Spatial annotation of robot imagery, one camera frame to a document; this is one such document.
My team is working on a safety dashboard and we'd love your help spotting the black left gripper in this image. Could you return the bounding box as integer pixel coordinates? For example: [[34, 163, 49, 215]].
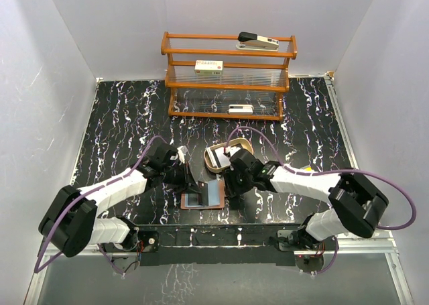
[[162, 160, 201, 194]]

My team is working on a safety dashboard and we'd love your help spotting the pink leather card holder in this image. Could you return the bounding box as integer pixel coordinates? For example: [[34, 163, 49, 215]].
[[180, 180, 225, 210]]

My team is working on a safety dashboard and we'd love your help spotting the grey credit card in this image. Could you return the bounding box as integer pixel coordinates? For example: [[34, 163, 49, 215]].
[[185, 193, 201, 208]]

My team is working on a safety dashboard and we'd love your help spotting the beige wooden tray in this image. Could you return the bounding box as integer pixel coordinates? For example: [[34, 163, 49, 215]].
[[203, 138, 254, 174]]

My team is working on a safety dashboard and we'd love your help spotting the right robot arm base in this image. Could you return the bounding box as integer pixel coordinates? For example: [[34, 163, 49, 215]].
[[264, 229, 339, 263]]

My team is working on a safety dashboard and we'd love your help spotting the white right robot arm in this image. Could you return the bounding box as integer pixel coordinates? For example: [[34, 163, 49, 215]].
[[223, 149, 389, 249]]

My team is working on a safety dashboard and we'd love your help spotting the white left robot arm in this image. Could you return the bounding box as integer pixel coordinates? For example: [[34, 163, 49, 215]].
[[38, 143, 200, 257]]

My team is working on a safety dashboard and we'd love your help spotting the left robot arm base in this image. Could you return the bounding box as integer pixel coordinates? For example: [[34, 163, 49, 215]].
[[96, 227, 160, 279]]

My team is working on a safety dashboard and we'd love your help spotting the stack of credit cards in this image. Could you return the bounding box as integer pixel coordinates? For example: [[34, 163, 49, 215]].
[[207, 146, 231, 169]]

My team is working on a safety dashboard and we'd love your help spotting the small white stapler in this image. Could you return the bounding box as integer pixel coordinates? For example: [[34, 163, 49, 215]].
[[228, 105, 254, 115]]

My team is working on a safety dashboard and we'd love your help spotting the orange wooden shelf rack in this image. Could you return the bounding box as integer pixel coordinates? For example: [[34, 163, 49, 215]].
[[160, 32, 298, 121]]

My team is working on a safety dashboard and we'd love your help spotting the white staples box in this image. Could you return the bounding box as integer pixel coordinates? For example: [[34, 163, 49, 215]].
[[194, 60, 223, 76]]

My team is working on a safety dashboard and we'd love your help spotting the black and white stapler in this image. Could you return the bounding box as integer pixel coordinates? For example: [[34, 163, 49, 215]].
[[235, 32, 279, 52]]

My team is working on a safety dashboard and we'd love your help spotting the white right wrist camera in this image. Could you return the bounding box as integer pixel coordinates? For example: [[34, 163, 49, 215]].
[[224, 145, 241, 157]]

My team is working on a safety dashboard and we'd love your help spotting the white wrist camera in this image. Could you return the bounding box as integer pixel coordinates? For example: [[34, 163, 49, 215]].
[[224, 145, 241, 157], [177, 145, 188, 164]]

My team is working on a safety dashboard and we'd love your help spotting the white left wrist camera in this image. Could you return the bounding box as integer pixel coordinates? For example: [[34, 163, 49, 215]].
[[177, 145, 188, 164]]

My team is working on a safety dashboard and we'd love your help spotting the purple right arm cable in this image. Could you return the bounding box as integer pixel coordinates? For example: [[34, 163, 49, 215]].
[[226, 126, 416, 229]]

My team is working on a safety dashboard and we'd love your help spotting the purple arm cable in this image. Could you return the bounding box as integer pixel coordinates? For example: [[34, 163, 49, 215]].
[[35, 135, 168, 274], [226, 126, 416, 229]]

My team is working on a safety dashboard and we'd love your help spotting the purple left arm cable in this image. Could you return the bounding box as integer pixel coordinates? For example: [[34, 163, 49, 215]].
[[35, 135, 168, 274]]

